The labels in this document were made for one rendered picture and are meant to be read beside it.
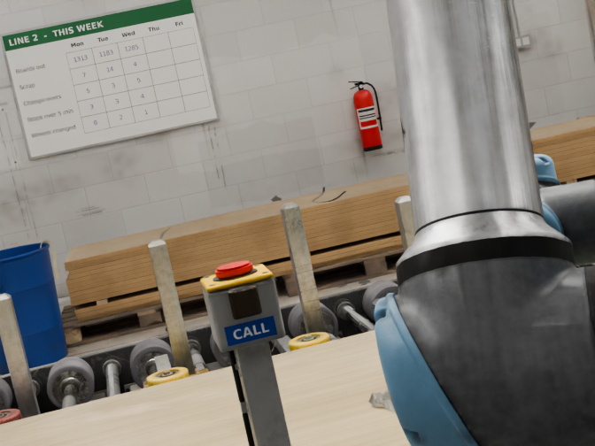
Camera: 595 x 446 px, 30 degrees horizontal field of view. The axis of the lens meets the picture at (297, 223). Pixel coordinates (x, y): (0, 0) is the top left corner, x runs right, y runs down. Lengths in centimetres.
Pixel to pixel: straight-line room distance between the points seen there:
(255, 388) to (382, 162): 742
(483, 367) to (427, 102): 18
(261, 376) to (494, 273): 53
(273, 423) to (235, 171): 727
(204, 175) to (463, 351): 777
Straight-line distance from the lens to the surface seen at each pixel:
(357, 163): 852
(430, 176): 72
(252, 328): 114
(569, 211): 101
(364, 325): 259
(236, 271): 114
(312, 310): 229
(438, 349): 68
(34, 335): 685
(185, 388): 204
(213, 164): 841
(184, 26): 839
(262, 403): 118
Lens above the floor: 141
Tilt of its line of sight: 8 degrees down
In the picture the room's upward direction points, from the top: 12 degrees counter-clockwise
